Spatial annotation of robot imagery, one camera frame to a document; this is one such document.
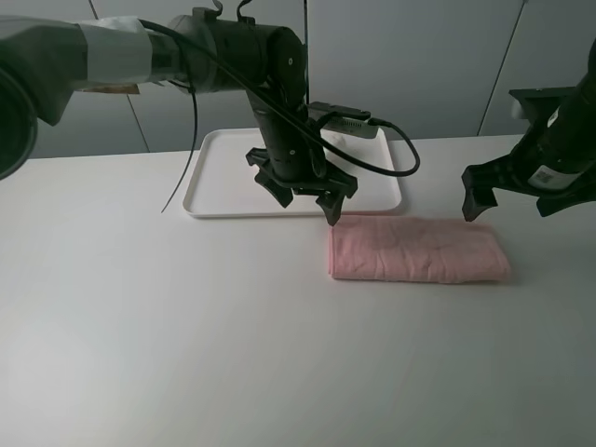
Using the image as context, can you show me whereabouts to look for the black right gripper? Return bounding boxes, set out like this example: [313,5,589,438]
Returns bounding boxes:
[462,137,596,222]

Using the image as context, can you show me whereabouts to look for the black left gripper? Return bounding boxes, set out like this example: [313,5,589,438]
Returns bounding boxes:
[246,148,358,226]

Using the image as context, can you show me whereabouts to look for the pink towel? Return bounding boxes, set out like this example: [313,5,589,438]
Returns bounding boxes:
[328,215,511,284]

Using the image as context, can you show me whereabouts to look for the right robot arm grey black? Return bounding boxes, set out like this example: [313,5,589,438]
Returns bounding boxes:
[462,47,595,222]

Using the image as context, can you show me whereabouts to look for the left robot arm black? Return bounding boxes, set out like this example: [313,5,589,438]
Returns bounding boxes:
[1,3,358,224]

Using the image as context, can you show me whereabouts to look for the white rectangular plastic tray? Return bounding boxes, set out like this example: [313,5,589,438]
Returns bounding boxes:
[183,128,402,219]

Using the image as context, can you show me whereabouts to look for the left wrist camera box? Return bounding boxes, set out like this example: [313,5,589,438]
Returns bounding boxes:
[307,102,378,140]

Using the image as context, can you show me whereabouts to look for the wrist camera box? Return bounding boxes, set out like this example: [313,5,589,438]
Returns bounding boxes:
[307,102,378,140]
[508,87,575,124]

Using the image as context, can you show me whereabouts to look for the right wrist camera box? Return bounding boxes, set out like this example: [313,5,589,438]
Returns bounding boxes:
[508,87,575,124]

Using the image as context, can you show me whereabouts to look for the thin black cable tie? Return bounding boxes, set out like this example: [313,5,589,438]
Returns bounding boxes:
[160,83,199,214]

